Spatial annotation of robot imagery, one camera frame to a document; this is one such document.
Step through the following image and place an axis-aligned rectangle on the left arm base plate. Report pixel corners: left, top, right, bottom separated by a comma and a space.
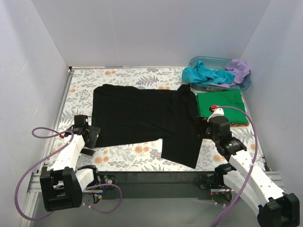
96, 175, 116, 190

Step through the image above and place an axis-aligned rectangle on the folded green t shirt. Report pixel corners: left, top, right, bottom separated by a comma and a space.
195, 91, 250, 125

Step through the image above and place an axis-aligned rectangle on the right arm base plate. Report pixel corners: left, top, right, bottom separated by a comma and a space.
194, 174, 221, 190

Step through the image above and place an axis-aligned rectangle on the floral table mat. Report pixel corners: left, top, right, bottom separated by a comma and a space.
57, 67, 256, 172

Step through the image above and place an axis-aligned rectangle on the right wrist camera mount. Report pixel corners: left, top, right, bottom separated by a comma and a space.
207, 105, 224, 122

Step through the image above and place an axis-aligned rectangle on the teal plastic basket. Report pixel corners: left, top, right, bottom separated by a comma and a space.
188, 56, 250, 92

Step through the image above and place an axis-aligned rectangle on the orange patterned folded cloth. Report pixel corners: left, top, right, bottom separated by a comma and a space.
230, 123, 249, 127

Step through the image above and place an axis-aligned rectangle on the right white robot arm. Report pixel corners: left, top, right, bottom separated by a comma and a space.
192, 116, 300, 227

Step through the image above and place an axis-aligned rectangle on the lavender t shirt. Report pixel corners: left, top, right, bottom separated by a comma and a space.
210, 59, 250, 87

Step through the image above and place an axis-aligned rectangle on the black t shirt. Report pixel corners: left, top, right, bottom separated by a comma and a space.
92, 84, 202, 168

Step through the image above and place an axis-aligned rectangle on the teal t shirt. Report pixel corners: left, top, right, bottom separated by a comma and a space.
181, 61, 235, 86

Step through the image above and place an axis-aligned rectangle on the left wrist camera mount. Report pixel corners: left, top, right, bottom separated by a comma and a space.
74, 114, 89, 128

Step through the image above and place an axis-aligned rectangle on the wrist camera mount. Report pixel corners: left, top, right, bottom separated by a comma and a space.
74, 114, 89, 128
207, 105, 224, 122

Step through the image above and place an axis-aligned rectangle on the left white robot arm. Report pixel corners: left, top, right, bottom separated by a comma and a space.
40, 115, 101, 212

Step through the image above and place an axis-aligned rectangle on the aluminium front rail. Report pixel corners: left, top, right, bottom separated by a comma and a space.
27, 171, 285, 192

